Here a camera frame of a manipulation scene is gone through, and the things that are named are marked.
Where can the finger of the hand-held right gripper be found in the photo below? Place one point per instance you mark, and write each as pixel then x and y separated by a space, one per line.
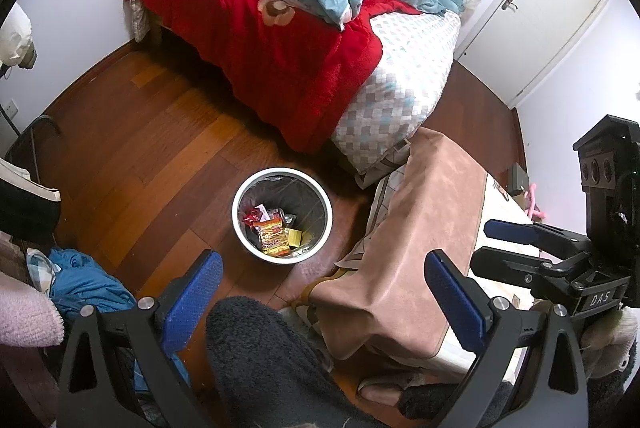
pixel 505 230
pixel 500 265

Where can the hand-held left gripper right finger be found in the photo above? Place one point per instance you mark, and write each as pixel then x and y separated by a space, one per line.
pixel 455 298

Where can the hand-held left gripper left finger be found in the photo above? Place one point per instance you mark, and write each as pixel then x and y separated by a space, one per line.
pixel 195 298

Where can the white trash bin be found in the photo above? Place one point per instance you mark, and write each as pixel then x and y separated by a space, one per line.
pixel 310 208

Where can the cream patterned table cover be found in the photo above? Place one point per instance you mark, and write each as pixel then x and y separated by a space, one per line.
pixel 505 208

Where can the pink plastic item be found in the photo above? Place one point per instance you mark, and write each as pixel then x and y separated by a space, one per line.
pixel 532 198

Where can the grey box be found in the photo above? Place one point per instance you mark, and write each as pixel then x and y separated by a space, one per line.
pixel 518 178

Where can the brown table cloth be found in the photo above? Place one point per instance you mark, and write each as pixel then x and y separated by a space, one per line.
pixel 425 208

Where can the person's dark fuzzy pants leg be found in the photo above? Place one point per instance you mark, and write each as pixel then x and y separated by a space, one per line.
pixel 435 400
pixel 260 358

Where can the orange snack packet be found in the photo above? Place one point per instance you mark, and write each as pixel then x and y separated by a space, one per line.
pixel 272 235

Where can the red wrapper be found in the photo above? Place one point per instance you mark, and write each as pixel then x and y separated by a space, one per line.
pixel 257 214

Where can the beige slipper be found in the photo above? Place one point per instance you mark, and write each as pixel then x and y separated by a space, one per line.
pixel 385 388
pixel 320 353

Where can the yellow packet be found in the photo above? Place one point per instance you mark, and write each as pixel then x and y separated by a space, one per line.
pixel 294 238

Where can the blue clothes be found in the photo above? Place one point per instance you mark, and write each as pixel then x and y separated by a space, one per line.
pixel 80 283

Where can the light plaid cloth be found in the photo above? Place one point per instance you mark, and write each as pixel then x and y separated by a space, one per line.
pixel 40 273

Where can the pink fuzzy cloth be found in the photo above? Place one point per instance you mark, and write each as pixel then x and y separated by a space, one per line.
pixel 25 318

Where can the bed with red blanket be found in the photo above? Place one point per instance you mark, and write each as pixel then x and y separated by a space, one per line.
pixel 400 83

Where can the black white garment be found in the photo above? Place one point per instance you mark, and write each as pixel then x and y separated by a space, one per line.
pixel 25 208

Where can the white door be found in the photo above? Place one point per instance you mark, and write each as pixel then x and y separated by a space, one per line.
pixel 540 8

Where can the black chair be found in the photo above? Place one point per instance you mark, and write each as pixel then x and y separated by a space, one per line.
pixel 42 118

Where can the red blanket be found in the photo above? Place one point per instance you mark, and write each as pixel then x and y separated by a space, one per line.
pixel 250 43

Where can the white cloth bundle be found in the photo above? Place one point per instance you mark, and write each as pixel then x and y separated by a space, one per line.
pixel 15 33

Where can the wall outlet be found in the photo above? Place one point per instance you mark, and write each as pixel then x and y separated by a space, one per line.
pixel 11 108

